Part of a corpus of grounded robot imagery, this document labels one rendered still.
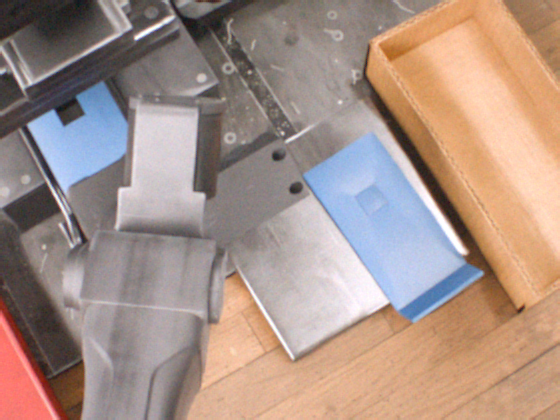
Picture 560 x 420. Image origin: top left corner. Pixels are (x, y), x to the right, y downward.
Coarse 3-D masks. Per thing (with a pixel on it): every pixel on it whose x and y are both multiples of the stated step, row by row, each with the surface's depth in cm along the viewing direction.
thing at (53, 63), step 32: (96, 0) 74; (128, 0) 78; (160, 0) 79; (32, 32) 74; (64, 32) 74; (96, 32) 74; (128, 32) 74; (160, 32) 79; (0, 64) 76; (32, 64) 73; (64, 64) 73; (96, 64) 75; (128, 64) 81; (0, 96) 77; (32, 96) 74; (64, 96) 80; (0, 128) 78
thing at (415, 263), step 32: (352, 160) 99; (384, 160) 99; (320, 192) 98; (352, 192) 98; (384, 192) 98; (352, 224) 97; (384, 224) 97; (416, 224) 97; (384, 256) 97; (416, 256) 97; (448, 256) 97; (384, 288) 96; (416, 288) 96; (448, 288) 94; (416, 320) 93
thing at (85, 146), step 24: (96, 96) 93; (48, 120) 92; (96, 120) 93; (120, 120) 93; (48, 144) 92; (72, 144) 92; (96, 144) 92; (120, 144) 92; (72, 168) 91; (96, 168) 91
